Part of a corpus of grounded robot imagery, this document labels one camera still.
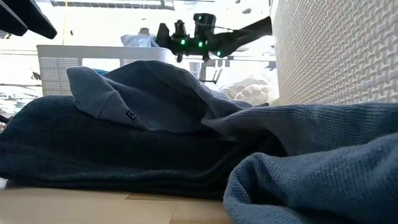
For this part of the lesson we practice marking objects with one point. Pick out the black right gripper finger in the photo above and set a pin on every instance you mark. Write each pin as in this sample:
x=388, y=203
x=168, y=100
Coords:
x=163, y=35

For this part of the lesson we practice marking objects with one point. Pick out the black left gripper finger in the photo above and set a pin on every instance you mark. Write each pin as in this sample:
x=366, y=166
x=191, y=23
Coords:
x=12, y=18
x=34, y=18

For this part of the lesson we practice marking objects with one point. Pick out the grey patterned white cloth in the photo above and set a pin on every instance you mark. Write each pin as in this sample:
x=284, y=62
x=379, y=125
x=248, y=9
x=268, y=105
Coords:
x=138, y=41

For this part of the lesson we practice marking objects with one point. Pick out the white shirt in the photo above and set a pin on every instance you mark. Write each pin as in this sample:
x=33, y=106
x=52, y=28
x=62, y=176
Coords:
x=248, y=91

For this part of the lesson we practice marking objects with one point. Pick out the bright blue cloth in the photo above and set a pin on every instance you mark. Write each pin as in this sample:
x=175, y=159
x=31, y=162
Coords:
x=101, y=71

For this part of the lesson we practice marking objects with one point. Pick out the dark navy knit garment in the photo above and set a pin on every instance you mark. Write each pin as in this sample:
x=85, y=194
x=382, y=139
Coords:
x=93, y=155

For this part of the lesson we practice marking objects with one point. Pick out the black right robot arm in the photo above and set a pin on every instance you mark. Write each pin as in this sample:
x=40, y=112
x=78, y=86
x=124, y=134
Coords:
x=245, y=32

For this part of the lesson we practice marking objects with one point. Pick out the round dark background object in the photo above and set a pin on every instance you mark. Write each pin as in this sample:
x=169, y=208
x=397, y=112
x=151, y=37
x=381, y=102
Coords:
x=144, y=31

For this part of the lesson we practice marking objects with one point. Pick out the grey cylinder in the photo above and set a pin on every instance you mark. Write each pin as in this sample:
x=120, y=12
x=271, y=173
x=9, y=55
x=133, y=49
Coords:
x=195, y=70

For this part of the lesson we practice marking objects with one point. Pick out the background desk with legs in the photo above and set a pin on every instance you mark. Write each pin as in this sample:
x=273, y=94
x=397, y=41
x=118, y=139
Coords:
x=203, y=73

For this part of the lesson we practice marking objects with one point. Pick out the white perforated plastic bin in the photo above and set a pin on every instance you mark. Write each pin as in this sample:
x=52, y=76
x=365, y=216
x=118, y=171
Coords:
x=56, y=71
x=335, y=53

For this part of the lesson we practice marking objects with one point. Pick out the small dark background object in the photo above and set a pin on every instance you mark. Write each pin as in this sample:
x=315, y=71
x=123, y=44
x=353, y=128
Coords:
x=35, y=76

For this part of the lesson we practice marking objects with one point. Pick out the dark ceiling light strip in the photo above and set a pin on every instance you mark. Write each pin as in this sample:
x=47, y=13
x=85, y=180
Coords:
x=109, y=5

